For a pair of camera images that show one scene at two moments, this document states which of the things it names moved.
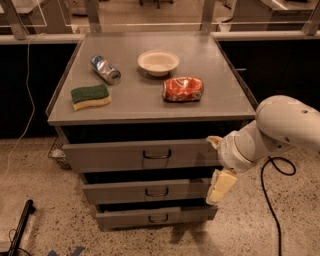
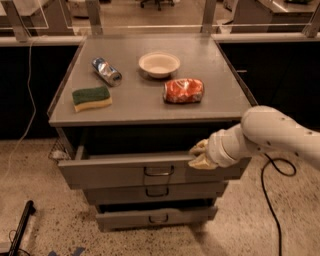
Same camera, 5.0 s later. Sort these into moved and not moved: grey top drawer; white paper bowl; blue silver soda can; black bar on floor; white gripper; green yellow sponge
Moved: grey top drawer; white gripper
Not moved: blue silver soda can; green yellow sponge; black bar on floor; white paper bowl
